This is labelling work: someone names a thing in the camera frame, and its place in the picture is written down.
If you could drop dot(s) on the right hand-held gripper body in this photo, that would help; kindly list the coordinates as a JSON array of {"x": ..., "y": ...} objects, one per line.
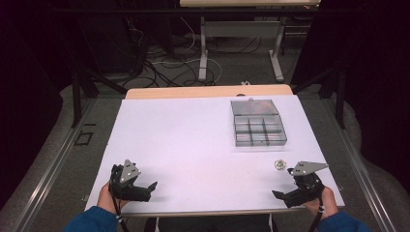
[{"x": 307, "y": 182}]

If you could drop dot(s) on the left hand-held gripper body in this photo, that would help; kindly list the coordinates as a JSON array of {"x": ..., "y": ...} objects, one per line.
[{"x": 124, "y": 180}]

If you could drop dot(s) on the person's left hand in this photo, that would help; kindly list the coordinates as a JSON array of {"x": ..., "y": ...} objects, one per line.
[{"x": 104, "y": 198}]

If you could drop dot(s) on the person's right hand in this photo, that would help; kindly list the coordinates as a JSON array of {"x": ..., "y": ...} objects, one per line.
[{"x": 327, "y": 204}]

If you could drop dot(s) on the white table mat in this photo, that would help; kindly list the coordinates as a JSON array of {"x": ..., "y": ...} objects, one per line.
[{"x": 193, "y": 145}]

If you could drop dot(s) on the clear plastic compartment box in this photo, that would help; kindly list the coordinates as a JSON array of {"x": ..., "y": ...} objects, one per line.
[{"x": 257, "y": 124}]

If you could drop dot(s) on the black metal stand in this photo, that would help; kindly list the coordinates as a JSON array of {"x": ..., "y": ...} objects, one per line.
[
  {"x": 82, "y": 87},
  {"x": 338, "y": 87}
]

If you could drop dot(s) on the wooden table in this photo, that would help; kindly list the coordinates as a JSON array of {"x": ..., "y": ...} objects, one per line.
[{"x": 193, "y": 91}]

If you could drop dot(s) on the dark curtain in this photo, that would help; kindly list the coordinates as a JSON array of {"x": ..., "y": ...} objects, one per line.
[
  {"x": 29, "y": 96},
  {"x": 374, "y": 80}
]

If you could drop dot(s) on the white desk with metal legs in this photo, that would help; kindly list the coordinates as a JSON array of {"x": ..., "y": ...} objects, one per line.
[{"x": 241, "y": 29}]

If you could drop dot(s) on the metal floor rail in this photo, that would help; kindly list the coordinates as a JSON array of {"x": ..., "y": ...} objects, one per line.
[
  {"x": 357, "y": 164},
  {"x": 48, "y": 174}
]

